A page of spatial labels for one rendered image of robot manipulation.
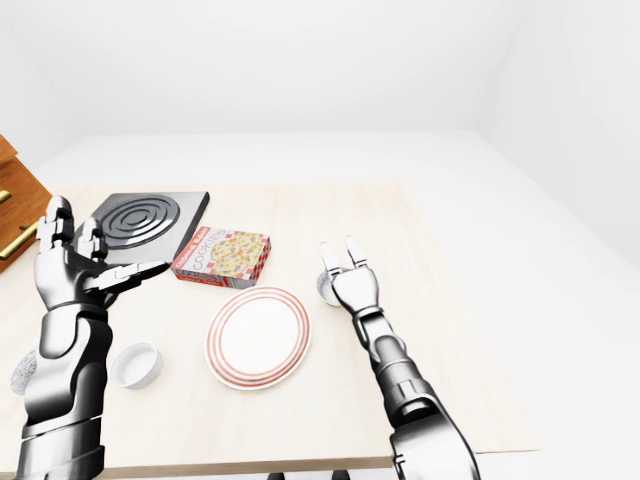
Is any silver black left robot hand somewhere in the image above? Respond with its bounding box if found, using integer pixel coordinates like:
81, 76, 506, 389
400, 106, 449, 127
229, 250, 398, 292
33, 195, 172, 313

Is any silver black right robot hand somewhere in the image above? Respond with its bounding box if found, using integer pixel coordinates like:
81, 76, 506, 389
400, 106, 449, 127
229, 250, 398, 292
319, 235, 380, 317

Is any flat dark stove plate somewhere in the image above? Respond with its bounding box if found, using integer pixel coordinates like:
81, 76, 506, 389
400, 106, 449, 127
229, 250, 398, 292
72, 190, 212, 267

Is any white plate with red rings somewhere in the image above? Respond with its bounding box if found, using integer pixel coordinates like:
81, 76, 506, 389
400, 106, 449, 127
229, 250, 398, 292
205, 285, 313, 392

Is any small white ramekin bowl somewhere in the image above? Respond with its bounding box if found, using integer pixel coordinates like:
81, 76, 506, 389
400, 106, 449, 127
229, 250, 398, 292
109, 341, 164, 390

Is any wooden cabinet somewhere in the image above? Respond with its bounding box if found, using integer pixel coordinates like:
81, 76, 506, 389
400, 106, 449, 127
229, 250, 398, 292
0, 133, 52, 274

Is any red printed cookie box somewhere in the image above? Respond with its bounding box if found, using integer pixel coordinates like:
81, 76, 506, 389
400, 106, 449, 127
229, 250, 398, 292
170, 225, 273, 291

